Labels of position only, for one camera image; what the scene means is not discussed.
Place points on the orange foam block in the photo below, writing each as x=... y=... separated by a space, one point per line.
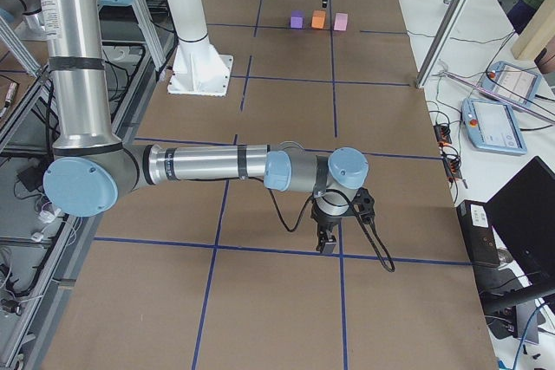
x=318 y=19

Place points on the pink foam block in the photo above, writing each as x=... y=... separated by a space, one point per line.
x=341 y=22

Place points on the purple foam block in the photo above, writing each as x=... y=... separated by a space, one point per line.
x=297 y=19

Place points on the brown paper table cover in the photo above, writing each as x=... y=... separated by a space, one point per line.
x=290 y=124

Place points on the long reacher stick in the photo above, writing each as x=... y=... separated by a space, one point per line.
x=537 y=111

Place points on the black computer box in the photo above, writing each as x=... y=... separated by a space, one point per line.
x=477 y=233

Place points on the black monitor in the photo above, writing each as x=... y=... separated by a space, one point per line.
x=522 y=214

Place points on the far teach pendant tablet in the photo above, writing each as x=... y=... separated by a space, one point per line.
x=512 y=82

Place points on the teach pendant tablet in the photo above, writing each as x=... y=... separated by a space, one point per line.
x=492 y=127
x=512 y=82

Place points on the near teach pendant tablet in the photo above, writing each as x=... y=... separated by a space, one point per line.
x=492 y=127

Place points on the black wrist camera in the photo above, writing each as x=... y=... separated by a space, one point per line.
x=364 y=204

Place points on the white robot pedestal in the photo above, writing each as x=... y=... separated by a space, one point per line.
x=198 y=68

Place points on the aluminium frame post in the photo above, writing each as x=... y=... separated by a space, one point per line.
x=454 y=9

